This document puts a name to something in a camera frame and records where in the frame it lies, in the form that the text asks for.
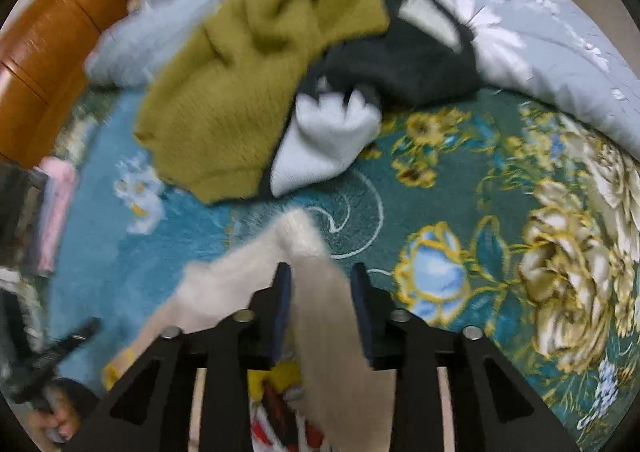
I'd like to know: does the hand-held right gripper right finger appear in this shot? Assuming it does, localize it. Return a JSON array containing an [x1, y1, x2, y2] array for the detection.
[[350, 263, 577, 452]]

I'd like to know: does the dark cloth pile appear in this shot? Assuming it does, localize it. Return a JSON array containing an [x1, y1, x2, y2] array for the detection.
[[0, 165, 48, 283]]

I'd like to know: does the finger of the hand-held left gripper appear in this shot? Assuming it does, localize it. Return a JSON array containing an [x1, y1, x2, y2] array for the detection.
[[9, 317, 102, 405]]

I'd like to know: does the teal floral blanket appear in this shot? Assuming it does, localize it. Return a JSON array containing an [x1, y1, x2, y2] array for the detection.
[[45, 82, 640, 452]]

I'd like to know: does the beige fuzzy garment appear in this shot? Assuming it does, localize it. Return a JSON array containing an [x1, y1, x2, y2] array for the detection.
[[102, 207, 401, 452]]

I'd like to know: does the olive green knit sweater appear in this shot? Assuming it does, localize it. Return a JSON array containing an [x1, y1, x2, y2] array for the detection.
[[132, 0, 392, 205]]

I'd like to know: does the black and white sweater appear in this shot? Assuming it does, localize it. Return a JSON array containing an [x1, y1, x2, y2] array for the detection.
[[257, 0, 486, 200]]

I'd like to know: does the pink folded cloth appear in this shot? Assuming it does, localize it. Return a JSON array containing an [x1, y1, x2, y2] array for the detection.
[[34, 156, 81, 277]]

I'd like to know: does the wooden headboard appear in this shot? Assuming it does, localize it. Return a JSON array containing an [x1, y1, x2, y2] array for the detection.
[[0, 0, 166, 172]]

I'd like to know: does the yellow and red printed cloth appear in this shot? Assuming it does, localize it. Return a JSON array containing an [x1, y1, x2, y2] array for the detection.
[[250, 359, 331, 452]]

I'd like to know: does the light blue floral quilt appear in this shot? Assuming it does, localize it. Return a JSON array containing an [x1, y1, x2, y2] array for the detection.
[[85, 0, 640, 163]]

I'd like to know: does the person's left hand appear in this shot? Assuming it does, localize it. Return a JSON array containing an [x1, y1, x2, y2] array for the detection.
[[27, 394, 88, 444]]

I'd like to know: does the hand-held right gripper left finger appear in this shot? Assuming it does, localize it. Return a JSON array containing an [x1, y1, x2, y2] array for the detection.
[[62, 262, 293, 452]]

